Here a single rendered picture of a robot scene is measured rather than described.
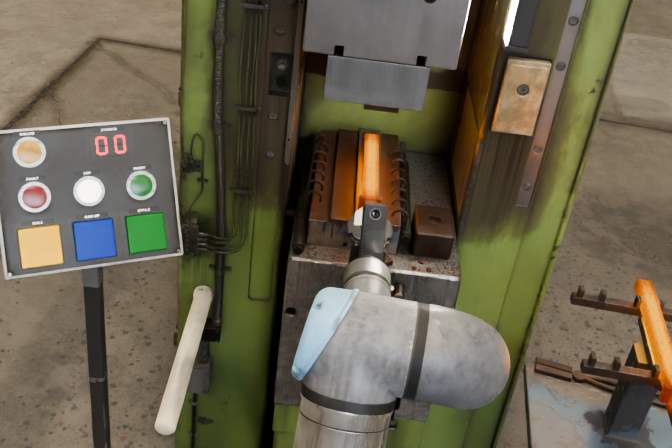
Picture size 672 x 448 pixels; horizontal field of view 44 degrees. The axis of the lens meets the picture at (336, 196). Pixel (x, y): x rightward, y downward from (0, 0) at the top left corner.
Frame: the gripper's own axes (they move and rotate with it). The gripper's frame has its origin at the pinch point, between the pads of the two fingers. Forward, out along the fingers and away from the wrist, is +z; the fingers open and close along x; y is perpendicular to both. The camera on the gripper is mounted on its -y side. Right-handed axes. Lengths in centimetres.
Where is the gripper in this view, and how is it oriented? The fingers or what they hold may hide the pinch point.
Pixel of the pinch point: (370, 207)
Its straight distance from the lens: 175.2
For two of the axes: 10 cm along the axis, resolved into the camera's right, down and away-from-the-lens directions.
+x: 9.9, 1.2, 0.2
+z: 0.5, -5.4, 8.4
